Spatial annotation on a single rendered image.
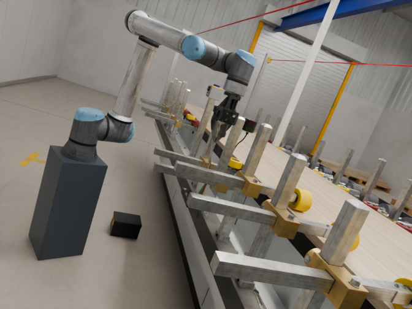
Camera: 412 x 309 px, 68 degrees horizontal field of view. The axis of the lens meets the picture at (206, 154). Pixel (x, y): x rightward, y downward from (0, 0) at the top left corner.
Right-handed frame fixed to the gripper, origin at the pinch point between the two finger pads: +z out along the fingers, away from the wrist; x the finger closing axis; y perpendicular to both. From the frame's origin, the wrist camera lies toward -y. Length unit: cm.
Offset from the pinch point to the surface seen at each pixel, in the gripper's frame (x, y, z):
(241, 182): 4.2, 29.4, 7.1
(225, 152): 6.3, 0.7, 4.4
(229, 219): 7.3, 25.4, 23.2
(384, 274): 39, 63, 13
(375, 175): 115, -27, -3
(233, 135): 7.2, 0.8, -3.8
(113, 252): -19, -60, 101
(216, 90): 8, -48, -19
